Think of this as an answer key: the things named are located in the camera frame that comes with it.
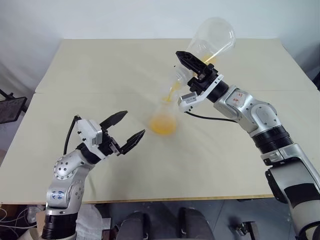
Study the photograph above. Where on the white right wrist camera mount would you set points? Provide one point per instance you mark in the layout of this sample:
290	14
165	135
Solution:
190	98

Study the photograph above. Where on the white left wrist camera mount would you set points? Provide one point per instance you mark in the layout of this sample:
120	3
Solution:
87	130

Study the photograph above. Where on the metal clamp bracket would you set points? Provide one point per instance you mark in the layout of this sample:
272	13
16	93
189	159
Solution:
247	228

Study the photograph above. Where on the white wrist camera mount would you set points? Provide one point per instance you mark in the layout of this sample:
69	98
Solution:
87	130
190	98

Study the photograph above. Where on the small clear conical flask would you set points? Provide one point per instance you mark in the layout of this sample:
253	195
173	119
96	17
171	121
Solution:
162	125

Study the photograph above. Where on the black mesh metal rack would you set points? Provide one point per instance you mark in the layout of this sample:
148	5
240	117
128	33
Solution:
12	107

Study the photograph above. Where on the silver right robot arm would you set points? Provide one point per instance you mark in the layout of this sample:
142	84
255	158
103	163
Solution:
250	110

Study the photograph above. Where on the large clear conical flask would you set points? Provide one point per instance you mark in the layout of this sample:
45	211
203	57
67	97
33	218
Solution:
212	37

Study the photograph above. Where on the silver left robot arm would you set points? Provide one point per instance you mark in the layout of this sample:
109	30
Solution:
65	170

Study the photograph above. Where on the dark rounded shape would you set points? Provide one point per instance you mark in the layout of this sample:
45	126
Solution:
135	226

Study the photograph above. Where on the white plastic bag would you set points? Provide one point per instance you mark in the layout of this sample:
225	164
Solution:
88	220

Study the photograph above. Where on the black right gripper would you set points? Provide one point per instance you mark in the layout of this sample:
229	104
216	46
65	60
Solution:
200	85

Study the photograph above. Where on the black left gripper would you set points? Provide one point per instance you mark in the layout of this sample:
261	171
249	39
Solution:
108	146

